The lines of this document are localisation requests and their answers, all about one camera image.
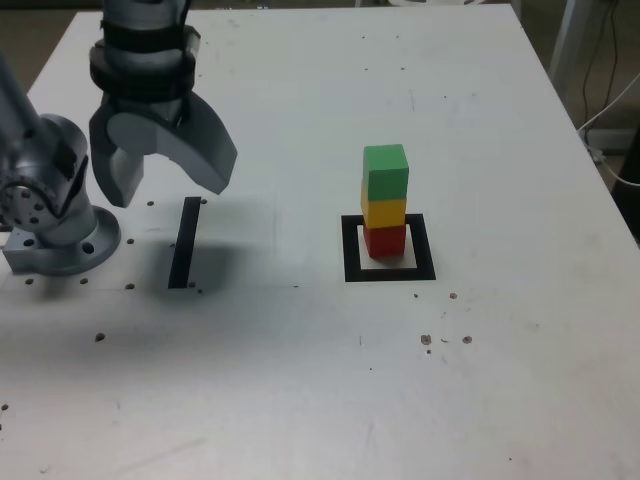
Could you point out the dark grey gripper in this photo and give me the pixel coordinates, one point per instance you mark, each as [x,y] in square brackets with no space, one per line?
[150,107]

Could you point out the green cube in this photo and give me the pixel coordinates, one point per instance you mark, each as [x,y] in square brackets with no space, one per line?
[387,175]

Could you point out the yellow cube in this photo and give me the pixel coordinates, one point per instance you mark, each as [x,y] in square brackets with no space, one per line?
[385,212]

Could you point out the red cube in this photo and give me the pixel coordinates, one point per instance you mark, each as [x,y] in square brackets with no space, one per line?
[385,242]

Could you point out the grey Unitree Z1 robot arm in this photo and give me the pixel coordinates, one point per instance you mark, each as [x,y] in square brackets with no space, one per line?
[65,225]

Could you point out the black tape square outline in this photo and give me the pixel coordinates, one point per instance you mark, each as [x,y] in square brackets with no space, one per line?
[390,275]

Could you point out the black tape strip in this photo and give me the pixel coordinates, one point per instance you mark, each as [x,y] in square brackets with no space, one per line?
[182,250]

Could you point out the white metal frame leg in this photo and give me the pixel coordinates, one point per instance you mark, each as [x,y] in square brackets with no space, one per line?
[567,35]

